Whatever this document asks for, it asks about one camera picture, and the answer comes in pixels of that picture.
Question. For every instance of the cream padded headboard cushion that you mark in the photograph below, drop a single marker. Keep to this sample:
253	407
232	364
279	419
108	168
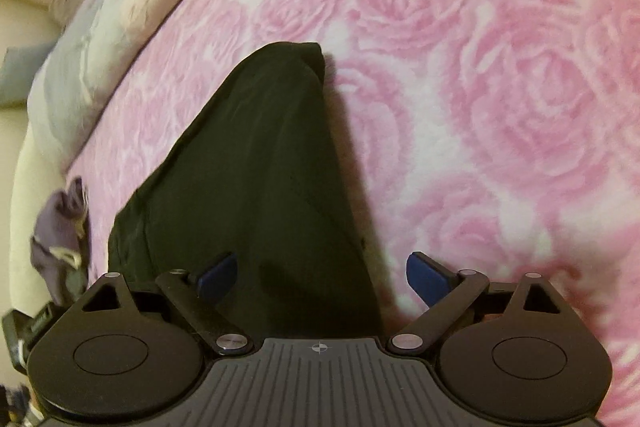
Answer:
30	197

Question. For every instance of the pink floral blanket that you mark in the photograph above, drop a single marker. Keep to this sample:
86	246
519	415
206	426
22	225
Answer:
475	82

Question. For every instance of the black pants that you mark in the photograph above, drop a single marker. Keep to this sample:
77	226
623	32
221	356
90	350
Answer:
260	187

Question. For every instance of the purple garment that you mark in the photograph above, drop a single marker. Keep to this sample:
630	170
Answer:
60	227

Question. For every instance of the grey pillow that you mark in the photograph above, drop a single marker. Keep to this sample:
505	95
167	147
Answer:
22	74

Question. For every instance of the grey and pink duvet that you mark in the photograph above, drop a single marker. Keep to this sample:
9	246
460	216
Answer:
115	22

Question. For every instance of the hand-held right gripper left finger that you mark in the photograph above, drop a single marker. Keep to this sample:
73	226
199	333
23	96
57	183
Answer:
220	277

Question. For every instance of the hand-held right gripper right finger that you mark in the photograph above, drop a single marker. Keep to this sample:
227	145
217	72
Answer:
425	279

